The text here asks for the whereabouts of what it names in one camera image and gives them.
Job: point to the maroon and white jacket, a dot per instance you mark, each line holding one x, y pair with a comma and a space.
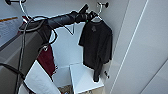
46, 61

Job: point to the white wardrobe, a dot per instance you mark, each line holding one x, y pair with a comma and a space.
71, 46

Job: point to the small black wall fitting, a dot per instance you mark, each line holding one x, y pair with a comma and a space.
106, 74

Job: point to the grey clothes hanger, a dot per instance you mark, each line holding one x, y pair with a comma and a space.
22, 8

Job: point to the black t-shirt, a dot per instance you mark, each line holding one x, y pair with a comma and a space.
96, 43

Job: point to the orange clothes hanger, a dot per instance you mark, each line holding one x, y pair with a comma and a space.
8, 30

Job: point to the white inner shelf unit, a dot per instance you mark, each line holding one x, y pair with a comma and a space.
85, 78

